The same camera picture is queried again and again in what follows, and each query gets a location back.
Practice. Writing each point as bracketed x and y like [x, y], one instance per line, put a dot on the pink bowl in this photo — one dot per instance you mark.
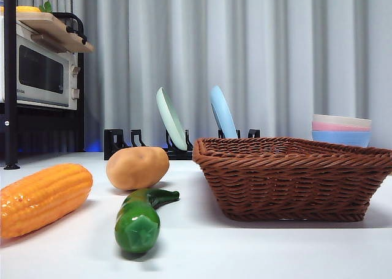
[337, 127]

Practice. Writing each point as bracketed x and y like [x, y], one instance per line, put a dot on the brown wicker basket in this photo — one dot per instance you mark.
[291, 184]

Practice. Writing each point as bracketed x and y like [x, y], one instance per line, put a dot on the white toaster oven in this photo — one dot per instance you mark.
[39, 71]

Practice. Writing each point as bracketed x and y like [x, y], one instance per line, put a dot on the black metal shelf frame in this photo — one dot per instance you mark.
[10, 77]

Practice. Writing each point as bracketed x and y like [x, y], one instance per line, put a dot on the green curved cucumber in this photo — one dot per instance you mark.
[137, 227]

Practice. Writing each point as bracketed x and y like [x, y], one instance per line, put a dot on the wooden cutting board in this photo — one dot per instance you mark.
[55, 31]

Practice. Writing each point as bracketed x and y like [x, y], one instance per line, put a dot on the pale green plate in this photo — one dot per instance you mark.
[171, 120]

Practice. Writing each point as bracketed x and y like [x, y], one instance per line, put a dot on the orange corn cob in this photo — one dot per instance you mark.
[43, 196]

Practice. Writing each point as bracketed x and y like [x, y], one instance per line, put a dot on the light blue plate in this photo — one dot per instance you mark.
[223, 113]

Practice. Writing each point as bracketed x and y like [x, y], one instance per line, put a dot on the brown potato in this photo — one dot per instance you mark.
[134, 169]

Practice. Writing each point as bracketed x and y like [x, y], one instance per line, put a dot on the black dish rack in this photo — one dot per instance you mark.
[114, 144]

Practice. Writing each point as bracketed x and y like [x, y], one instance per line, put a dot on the green leaf sprig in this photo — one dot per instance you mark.
[46, 6]

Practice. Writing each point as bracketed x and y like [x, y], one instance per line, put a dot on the yellow food item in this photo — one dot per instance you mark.
[27, 9]

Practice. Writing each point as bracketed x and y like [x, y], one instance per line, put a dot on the cream bowl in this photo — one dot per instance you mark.
[340, 119]

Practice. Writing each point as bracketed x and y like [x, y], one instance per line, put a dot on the grey curtain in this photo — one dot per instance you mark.
[275, 46]

